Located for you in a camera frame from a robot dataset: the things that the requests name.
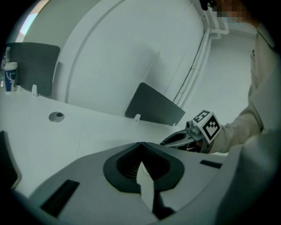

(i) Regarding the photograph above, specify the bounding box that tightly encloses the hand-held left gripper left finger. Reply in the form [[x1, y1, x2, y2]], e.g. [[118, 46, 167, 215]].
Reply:
[[28, 142, 159, 225]]

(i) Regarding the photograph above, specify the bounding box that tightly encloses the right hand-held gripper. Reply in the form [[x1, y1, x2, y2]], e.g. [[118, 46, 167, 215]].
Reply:
[[160, 110, 221, 153]]

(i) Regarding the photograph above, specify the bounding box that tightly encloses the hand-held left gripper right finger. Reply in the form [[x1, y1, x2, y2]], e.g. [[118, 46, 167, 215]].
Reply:
[[141, 142, 227, 220]]

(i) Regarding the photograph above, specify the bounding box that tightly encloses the person's right forearm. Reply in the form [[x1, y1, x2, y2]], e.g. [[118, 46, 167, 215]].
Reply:
[[209, 105, 264, 154]]

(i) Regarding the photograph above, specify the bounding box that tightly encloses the dark desk divider panel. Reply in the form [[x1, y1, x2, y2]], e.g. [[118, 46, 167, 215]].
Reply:
[[124, 82, 186, 126], [6, 42, 61, 98]]

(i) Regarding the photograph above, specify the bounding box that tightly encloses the person's light hoodie torso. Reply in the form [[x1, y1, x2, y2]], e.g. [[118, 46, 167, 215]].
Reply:
[[248, 21, 281, 154]]

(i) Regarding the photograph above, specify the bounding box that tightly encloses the blue white paper cup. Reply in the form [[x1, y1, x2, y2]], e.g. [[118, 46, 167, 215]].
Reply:
[[4, 62, 18, 92]]

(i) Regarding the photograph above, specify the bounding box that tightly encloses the person's head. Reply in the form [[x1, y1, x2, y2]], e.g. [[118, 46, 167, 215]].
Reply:
[[216, 0, 259, 27]]

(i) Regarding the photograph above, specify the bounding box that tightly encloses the clear water bottle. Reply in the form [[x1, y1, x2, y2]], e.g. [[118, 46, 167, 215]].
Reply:
[[1, 46, 11, 88]]

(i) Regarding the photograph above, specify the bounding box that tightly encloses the narrow window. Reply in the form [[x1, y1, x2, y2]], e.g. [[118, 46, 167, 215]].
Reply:
[[19, 0, 50, 42]]

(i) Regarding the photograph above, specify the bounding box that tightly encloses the round desk cable grommet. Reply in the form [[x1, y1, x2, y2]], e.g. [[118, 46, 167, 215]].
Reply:
[[48, 111, 65, 123]]

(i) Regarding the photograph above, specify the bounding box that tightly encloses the white wall conduit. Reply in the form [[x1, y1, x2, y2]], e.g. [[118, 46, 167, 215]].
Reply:
[[173, 13, 229, 107]]

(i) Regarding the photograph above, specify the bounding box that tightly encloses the black head camera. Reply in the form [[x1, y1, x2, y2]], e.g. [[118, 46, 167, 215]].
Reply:
[[201, 0, 218, 11]]

